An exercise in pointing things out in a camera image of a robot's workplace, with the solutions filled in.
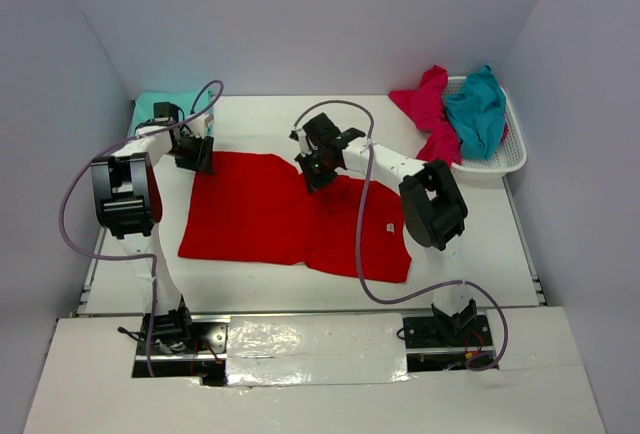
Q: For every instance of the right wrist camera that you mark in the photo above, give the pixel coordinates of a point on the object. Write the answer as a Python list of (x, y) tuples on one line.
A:
[(320, 130)]

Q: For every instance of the magenta pink t shirt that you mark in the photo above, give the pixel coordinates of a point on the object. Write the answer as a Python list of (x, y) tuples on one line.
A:
[(425, 107)]

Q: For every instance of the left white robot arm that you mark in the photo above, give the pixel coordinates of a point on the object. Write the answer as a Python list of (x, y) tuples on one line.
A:
[(128, 204)]

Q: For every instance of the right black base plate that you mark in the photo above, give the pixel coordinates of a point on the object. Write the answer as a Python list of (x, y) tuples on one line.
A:
[(421, 333)]

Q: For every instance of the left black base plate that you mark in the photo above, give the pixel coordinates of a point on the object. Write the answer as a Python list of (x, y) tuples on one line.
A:
[(210, 336)]

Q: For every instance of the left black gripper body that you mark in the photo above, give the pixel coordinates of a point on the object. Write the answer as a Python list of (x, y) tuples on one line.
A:
[(189, 147)]

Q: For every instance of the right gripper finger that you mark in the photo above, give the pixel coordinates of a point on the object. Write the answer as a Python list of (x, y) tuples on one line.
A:
[(308, 170), (323, 180)]

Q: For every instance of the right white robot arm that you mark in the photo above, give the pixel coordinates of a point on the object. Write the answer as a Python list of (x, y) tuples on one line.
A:
[(433, 207)]

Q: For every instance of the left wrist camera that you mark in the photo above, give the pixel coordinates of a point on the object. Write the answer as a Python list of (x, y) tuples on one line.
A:
[(166, 112)]

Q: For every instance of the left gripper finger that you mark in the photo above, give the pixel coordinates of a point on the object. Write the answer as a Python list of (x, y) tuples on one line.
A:
[(205, 155), (191, 163)]

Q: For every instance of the mint green t shirt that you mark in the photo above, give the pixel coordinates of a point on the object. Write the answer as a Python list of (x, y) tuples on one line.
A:
[(143, 106)]

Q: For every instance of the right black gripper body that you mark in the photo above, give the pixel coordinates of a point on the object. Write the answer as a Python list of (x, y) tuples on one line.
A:
[(319, 162)]

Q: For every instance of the aluminium rail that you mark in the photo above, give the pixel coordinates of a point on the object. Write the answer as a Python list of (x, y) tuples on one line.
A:
[(383, 310)]

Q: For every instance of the red t shirt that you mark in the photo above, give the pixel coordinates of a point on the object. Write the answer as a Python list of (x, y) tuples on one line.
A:
[(256, 208)]

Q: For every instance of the white plastic basket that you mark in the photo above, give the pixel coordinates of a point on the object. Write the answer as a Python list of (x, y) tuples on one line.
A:
[(511, 154)]

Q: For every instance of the teal blue t shirt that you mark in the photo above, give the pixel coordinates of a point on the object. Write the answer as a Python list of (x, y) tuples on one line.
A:
[(477, 114)]

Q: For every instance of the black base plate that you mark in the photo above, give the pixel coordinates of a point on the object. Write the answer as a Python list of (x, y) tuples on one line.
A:
[(421, 333), (210, 336)]

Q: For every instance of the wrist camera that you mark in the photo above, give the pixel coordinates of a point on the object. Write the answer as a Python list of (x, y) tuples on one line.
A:
[(320, 130), (166, 112)]

